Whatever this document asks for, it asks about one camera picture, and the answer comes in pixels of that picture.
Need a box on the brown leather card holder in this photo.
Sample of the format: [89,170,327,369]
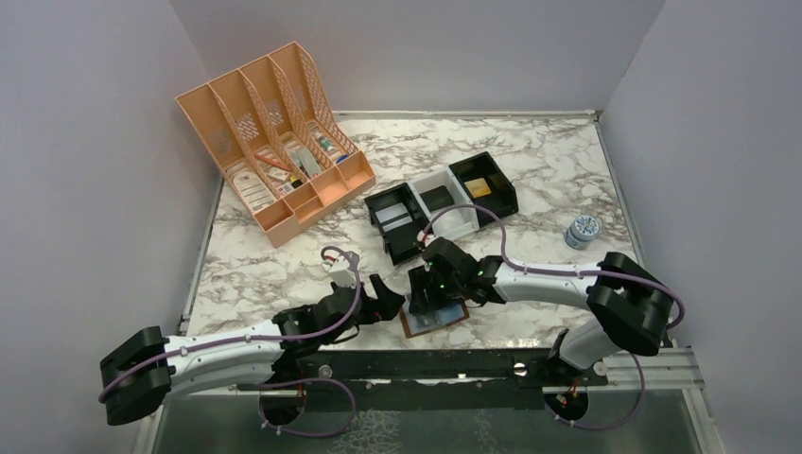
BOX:
[399,295,469,339]

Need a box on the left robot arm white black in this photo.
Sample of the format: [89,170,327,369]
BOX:
[98,274,405,427]

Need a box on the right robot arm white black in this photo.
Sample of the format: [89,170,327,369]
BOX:
[421,237,674,385]

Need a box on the white card in black bin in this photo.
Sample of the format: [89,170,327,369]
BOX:
[375,203,411,231]

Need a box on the gold card in black bin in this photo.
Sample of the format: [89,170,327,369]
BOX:
[464,178,493,200]

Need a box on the white bin middle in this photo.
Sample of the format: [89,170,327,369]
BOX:
[408,167,479,240]

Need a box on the black object in white bin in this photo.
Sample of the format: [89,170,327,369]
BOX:
[420,185,455,213]

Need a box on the black bin left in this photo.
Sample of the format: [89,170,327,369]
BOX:
[364,183,429,266]

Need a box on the black bin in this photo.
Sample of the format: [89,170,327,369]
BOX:
[364,183,429,266]
[448,152,519,218]

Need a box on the black bin right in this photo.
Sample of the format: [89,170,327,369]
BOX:
[448,152,519,218]

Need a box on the blue white small jar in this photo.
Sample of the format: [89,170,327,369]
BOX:
[564,215,601,251]

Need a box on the orange plastic file organizer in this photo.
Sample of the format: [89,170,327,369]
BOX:
[176,42,375,248]

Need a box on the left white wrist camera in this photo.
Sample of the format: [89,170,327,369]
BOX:
[323,251,359,288]

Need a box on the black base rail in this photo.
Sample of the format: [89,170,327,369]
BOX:
[258,348,608,415]

